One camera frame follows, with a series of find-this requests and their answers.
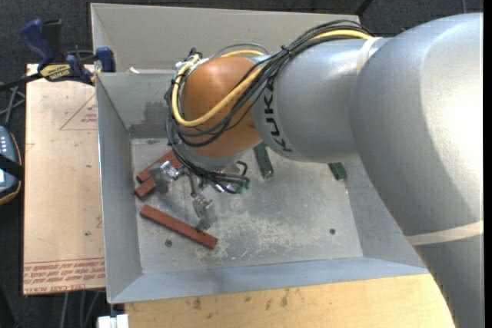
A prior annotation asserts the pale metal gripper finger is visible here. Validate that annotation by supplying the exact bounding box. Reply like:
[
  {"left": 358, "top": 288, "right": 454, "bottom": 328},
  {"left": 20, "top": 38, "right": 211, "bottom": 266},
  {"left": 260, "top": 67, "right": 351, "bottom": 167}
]
[
  {"left": 191, "top": 194, "right": 219, "bottom": 232},
  {"left": 148, "top": 161, "right": 183, "bottom": 194}
]

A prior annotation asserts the red-brown flat block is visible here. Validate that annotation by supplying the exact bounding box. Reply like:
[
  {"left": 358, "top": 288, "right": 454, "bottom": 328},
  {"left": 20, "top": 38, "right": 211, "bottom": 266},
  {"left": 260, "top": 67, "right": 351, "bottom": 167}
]
[
  {"left": 133, "top": 177, "right": 158, "bottom": 200},
  {"left": 135, "top": 149, "right": 182, "bottom": 184},
  {"left": 139, "top": 204, "right": 219, "bottom": 250}
]

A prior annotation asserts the grey metal bin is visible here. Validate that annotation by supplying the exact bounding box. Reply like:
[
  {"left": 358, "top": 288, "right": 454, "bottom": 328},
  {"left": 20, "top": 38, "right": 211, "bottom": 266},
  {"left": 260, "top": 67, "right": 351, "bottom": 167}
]
[{"left": 90, "top": 2, "right": 430, "bottom": 305}]

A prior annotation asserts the dark green flat block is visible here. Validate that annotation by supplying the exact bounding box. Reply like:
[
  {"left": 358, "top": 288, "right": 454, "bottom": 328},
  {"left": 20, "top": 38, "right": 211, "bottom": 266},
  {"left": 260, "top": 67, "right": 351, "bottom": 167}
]
[
  {"left": 252, "top": 143, "right": 274, "bottom": 181},
  {"left": 327, "top": 161, "right": 348, "bottom": 182}
]

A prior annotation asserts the brown cardboard board, red print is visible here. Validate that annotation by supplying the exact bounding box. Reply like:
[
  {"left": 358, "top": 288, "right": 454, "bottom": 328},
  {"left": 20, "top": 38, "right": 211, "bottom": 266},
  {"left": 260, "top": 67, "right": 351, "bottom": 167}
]
[{"left": 22, "top": 63, "right": 107, "bottom": 297}]

